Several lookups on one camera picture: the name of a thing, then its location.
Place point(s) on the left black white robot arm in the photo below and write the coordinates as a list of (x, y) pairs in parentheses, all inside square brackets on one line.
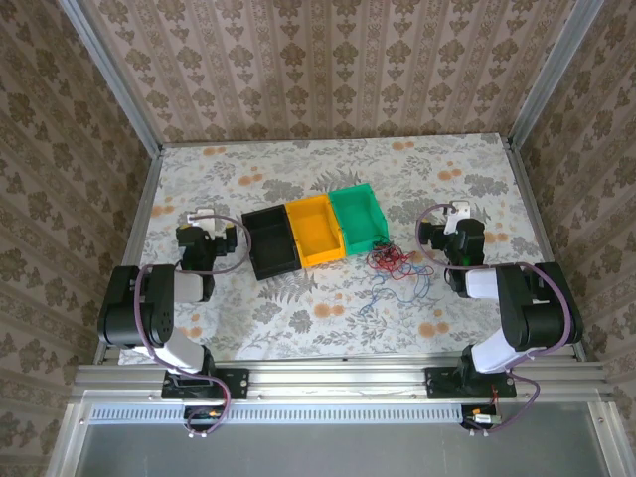
[(149, 308)]

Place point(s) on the yellow plastic bin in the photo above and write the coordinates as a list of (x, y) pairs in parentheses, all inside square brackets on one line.
[(313, 233)]

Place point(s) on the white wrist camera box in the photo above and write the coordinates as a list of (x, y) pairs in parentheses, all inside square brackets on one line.
[(194, 218), (459, 211)]

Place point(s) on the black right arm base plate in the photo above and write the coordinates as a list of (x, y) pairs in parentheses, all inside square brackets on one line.
[(439, 382)]

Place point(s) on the black plastic bin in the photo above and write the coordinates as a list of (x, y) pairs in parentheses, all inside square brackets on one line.
[(270, 248)]

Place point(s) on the aluminium frame post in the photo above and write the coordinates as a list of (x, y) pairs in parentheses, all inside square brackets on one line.
[(551, 74), (116, 84)]

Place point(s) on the floral tablecloth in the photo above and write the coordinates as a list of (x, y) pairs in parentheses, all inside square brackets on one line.
[(323, 164)]

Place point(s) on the aluminium side rail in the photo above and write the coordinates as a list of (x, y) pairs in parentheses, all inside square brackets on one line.
[(136, 233), (539, 223)]

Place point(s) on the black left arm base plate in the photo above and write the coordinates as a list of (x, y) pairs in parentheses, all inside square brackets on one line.
[(233, 382)]

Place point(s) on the green plastic bin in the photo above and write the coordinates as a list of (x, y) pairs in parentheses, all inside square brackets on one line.
[(355, 218)]

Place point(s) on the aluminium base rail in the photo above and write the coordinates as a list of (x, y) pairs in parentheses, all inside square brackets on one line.
[(338, 382)]

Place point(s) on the grey metal panel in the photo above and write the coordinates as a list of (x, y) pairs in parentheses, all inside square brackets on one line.
[(338, 449)]

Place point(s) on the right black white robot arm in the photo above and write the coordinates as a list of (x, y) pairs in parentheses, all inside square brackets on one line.
[(526, 308)]

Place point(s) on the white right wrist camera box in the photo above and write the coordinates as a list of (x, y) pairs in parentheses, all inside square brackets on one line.
[(459, 211)]

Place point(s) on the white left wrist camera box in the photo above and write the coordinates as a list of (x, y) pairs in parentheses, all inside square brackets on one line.
[(194, 218)]

